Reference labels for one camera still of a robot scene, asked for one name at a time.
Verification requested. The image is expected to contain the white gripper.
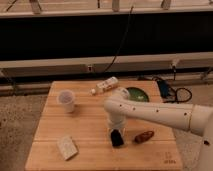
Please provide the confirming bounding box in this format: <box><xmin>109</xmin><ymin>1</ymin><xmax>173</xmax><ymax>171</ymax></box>
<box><xmin>107</xmin><ymin>118</ymin><xmax>126</xmax><ymax>135</ymax></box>

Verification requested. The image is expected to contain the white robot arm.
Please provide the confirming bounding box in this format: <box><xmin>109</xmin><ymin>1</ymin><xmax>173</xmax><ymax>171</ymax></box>
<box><xmin>104</xmin><ymin>87</ymin><xmax>213</xmax><ymax>171</ymax></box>

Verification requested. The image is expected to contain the brown oblong object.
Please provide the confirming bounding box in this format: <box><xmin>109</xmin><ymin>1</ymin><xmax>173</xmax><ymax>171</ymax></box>
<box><xmin>134</xmin><ymin>131</ymin><xmax>154</xmax><ymax>144</ymax></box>

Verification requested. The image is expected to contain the green bowl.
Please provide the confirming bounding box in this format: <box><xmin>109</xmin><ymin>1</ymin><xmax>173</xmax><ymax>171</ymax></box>
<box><xmin>127</xmin><ymin>87</ymin><xmax>149</xmax><ymax>102</ymax></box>

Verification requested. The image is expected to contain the white plastic bottle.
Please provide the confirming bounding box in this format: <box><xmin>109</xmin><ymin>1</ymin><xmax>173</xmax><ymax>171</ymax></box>
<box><xmin>91</xmin><ymin>77</ymin><xmax>118</xmax><ymax>95</ymax></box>

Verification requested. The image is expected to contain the wooden board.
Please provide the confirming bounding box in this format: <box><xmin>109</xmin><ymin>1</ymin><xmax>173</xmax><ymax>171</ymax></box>
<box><xmin>25</xmin><ymin>81</ymin><xmax>182</xmax><ymax>171</ymax></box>

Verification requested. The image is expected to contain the white sponge block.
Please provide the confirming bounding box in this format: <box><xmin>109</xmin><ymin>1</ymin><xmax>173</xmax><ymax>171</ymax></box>
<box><xmin>57</xmin><ymin>136</ymin><xmax>78</xmax><ymax>160</ymax></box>

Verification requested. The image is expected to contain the blue box with cable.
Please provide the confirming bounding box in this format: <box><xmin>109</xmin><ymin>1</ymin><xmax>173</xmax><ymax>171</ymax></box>
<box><xmin>153</xmin><ymin>77</ymin><xmax>192</xmax><ymax>103</ymax></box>

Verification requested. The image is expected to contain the black hanging cable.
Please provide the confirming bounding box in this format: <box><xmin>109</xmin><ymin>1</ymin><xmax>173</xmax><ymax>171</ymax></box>
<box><xmin>102</xmin><ymin>5</ymin><xmax>135</xmax><ymax>74</ymax></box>

